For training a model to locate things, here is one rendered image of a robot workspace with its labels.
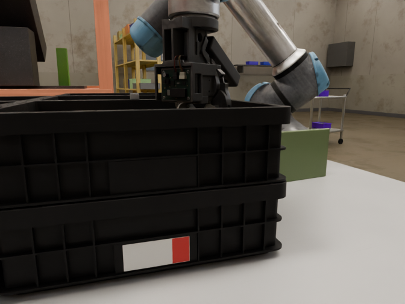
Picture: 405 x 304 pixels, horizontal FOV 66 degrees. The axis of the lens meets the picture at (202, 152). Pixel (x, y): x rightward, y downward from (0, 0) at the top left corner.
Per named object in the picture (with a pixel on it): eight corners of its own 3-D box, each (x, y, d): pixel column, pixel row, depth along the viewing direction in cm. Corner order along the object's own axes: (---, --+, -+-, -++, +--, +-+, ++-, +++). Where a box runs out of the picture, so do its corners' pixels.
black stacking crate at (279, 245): (220, 193, 76) (221, 145, 74) (287, 256, 48) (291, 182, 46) (41, 212, 65) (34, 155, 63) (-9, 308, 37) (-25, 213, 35)
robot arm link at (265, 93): (267, 141, 103) (251, 112, 111) (302, 117, 98) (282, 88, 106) (249, 128, 94) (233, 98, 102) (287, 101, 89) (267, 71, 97)
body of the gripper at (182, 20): (153, 105, 47) (150, 19, 44) (189, 102, 53) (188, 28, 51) (194, 107, 42) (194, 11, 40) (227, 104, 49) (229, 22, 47)
